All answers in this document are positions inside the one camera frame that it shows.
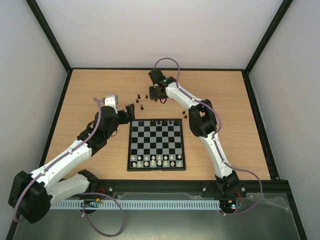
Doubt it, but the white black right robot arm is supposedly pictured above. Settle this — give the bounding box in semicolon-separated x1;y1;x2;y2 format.
148;68;239;196

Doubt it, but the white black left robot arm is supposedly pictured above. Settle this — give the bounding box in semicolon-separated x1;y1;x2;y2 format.
8;104;135;223

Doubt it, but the black and white chessboard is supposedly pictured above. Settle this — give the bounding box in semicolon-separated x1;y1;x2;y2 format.
127;118;187;172

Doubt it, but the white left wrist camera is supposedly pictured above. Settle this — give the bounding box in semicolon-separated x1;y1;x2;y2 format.
104;94;119;106

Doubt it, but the white cable duct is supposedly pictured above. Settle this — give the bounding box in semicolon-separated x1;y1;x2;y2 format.
51;199;221;211

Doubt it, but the black enclosure frame post left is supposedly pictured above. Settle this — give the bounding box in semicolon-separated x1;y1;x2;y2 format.
26;0;72;73

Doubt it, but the black enclosure frame post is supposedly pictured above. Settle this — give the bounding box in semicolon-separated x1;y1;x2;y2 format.
26;0;72;73
245;0;293;75

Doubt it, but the black aluminium rail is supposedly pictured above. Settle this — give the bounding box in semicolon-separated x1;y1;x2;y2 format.
94;179;291;198

